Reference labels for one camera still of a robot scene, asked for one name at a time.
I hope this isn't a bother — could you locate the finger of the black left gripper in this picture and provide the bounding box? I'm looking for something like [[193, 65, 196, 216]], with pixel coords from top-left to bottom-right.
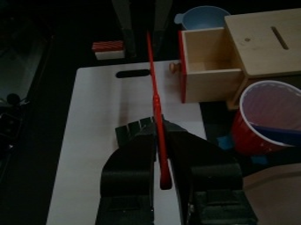
[[111, 0, 138, 58], [153, 0, 176, 33]]

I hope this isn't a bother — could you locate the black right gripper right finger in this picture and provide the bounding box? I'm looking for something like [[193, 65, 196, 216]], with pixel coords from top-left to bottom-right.
[[161, 118, 259, 225]]

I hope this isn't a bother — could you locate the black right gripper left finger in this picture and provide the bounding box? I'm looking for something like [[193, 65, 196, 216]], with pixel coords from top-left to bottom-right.
[[95, 122, 160, 225]]

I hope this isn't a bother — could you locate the white cutting board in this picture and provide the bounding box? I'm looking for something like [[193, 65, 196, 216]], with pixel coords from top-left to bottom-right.
[[44, 59, 209, 225]]

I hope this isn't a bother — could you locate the red striped white toy block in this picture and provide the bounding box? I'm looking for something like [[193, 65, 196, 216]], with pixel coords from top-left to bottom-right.
[[91, 40, 127, 62]]

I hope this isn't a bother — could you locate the pale blue bowl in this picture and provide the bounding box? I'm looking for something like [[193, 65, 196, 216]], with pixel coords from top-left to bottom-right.
[[173, 5, 233, 32]]

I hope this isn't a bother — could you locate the blue tape piece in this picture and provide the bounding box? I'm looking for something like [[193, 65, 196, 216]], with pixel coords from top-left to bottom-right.
[[250, 155, 271, 165], [217, 134, 236, 150]]

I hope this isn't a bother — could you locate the red plastic cup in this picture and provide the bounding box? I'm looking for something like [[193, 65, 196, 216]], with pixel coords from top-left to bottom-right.
[[229, 79, 301, 156]]

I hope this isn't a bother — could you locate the blue plastic utensil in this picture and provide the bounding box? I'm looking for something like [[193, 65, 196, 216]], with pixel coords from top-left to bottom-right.
[[249, 124, 301, 148]]

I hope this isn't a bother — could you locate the red-fronted wooden drawer with knob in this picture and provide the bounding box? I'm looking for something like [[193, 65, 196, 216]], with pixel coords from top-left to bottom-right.
[[169, 26, 248, 105]]

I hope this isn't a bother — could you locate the wooden box with slot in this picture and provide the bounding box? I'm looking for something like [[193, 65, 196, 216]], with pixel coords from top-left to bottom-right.
[[224, 7, 301, 112]]

